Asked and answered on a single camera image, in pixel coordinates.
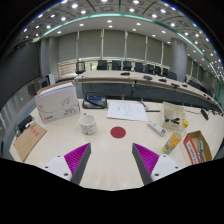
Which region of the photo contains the long curved conference desk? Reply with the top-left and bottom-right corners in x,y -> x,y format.
74,69 -> 224,113

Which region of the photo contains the grey floor cabinet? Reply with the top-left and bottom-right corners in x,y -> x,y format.
27,79 -> 43,97

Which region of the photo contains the white desk organizer tray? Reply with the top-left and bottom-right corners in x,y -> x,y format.
159,101 -> 187,131

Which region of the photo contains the printed white paper sheet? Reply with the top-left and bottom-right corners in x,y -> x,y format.
106,100 -> 148,122

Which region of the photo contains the open red-sided cardboard box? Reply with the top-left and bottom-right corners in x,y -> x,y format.
182,130 -> 213,166

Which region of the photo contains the flat round red coaster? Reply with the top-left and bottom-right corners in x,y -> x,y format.
110,126 -> 127,139

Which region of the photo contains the black stapler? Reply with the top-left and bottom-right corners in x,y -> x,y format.
14,114 -> 34,134

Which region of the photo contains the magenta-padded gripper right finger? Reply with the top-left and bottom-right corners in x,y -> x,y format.
131,142 -> 183,186

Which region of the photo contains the black binder clip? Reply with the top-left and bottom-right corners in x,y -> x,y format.
164,117 -> 181,126

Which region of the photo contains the white dotted mug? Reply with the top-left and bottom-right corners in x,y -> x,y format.
79,114 -> 98,136

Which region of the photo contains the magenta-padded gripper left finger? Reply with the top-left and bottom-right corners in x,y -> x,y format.
42,142 -> 92,186

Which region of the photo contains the black conference microphone unit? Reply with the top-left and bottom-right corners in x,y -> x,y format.
81,93 -> 108,110

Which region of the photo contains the black desk microphone base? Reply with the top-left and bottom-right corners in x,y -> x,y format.
199,108 -> 210,121

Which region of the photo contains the row of black office chairs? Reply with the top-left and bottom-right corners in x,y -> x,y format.
75,59 -> 179,81

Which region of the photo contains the yellow-capped clear drink bottle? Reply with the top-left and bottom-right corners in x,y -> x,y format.
162,119 -> 190,155

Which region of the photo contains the group of ceiling lights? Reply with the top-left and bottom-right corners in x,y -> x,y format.
21,0 -> 224,74

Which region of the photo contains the brown paper envelope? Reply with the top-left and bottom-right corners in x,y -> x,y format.
12,122 -> 48,162

